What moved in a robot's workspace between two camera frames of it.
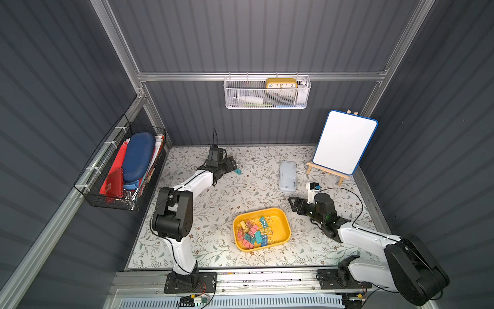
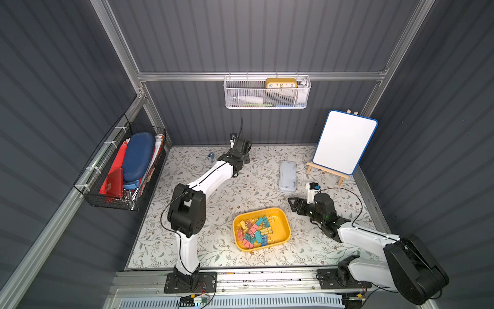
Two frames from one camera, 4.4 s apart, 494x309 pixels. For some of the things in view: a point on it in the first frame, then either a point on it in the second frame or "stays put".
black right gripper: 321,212 stays put
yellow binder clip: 242,224 stays put
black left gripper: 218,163 -> 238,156
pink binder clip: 254,228 stays put
